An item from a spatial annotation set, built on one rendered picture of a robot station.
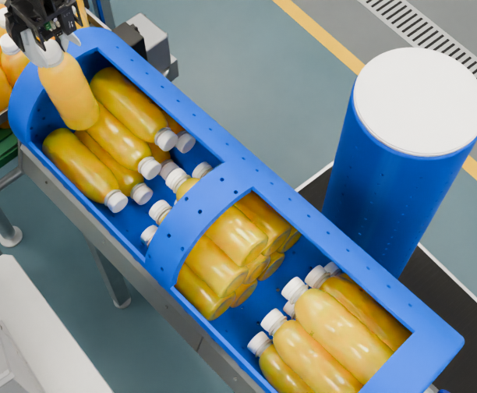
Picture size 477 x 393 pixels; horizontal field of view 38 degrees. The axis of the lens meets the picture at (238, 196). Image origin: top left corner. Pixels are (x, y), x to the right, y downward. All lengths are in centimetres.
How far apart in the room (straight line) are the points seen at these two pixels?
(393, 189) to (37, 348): 83
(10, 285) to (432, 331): 67
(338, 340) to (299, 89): 181
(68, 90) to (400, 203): 79
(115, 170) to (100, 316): 105
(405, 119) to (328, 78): 138
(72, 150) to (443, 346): 76
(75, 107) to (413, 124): 68
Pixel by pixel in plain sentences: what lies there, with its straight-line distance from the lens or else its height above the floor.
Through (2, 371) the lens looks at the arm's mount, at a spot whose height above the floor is 141.
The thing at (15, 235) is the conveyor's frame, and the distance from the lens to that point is 255.
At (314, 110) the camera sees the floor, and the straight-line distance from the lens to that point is 274.
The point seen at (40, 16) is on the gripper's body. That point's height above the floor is 149.
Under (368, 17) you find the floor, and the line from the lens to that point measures 307.
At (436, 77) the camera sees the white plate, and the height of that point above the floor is 104.
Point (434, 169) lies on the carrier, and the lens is 150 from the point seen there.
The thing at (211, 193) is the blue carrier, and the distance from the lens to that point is 112.
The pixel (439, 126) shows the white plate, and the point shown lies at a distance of 149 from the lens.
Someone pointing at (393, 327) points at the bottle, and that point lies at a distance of 116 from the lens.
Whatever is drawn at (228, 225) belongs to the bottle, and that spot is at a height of 119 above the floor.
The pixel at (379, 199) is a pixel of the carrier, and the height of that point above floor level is 83.
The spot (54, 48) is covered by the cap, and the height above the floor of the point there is 135.
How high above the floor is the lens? 222
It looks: 62 degrees down
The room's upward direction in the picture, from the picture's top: 1 degrees clockwise
